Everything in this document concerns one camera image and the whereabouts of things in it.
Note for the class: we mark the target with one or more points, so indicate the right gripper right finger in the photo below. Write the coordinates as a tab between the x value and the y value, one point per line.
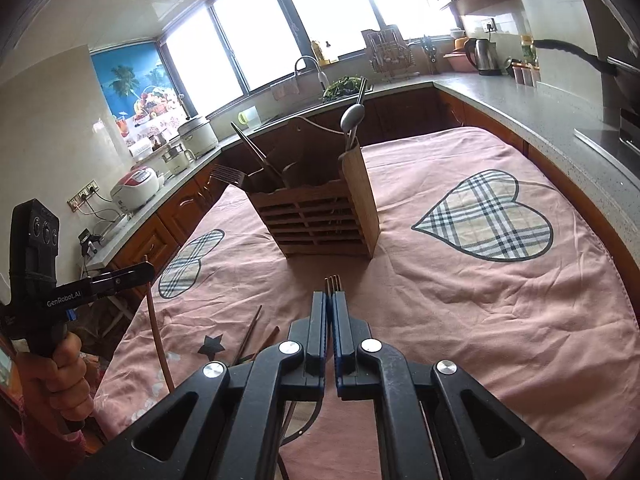
367	369

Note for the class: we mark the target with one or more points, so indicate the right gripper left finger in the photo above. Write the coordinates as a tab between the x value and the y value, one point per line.
259	398

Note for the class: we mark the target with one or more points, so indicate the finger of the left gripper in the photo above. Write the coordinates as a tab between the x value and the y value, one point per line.
106	284

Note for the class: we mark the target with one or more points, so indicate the brown wooden chopstick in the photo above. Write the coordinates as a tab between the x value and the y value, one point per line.
158	343

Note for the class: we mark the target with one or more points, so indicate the metal fork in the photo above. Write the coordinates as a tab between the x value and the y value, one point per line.
333	284

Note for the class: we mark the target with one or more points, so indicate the dark chopstick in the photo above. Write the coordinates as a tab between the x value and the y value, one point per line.
271	171

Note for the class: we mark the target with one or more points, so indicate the left hand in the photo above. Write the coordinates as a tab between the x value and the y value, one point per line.
56	388

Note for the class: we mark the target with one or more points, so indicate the long brown chopstick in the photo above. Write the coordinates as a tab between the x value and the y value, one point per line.
246	338

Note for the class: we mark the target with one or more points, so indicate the red white rice cooker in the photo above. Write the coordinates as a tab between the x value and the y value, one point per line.
136	188

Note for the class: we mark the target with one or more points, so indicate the pink tablecloth with hearts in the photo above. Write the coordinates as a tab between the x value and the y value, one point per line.
554	338

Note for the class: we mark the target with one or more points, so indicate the black fork in holder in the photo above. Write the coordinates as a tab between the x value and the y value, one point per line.
229	175

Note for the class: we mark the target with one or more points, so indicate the white cooker pot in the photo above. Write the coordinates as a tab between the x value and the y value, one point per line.
197	135

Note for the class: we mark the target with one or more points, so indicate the wooden utensil holder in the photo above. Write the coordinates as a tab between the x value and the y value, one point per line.
326	206

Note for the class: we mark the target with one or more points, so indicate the tropical fruit poster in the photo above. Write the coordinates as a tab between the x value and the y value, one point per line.
139	93

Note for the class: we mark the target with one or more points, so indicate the green white jug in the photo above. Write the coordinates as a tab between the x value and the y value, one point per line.
249	118

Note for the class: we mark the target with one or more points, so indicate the metal spoon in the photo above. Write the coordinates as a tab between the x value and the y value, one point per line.
350	121

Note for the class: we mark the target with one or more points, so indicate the green vegetables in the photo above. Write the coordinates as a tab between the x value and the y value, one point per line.
345	87

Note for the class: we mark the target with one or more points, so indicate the dish drying rack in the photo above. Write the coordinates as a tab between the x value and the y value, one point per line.
388	51

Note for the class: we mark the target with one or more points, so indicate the pink basin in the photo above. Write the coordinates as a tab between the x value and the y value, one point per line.
459	62

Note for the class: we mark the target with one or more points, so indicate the stainless electric kettle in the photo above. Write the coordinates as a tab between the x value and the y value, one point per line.
482	54

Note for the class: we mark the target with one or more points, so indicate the spice jar set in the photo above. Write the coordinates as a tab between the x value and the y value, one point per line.
526	71

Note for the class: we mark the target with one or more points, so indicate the wall power socket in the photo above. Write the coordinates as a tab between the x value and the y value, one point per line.
83	195

